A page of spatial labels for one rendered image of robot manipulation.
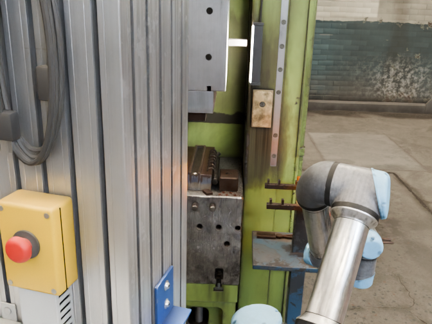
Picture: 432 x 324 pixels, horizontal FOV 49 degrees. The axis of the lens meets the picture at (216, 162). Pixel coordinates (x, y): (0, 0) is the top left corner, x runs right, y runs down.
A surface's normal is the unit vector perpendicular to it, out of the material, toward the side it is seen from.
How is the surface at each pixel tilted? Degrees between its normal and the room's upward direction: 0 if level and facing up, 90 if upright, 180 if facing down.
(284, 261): 0
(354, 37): 91
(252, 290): 90
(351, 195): 47
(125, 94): 90
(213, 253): 90
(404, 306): 0
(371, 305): 0
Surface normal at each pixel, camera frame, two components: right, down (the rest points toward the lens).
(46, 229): -0.28, 0.30
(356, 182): -0.35, -0.46
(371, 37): -0.01, 0.29
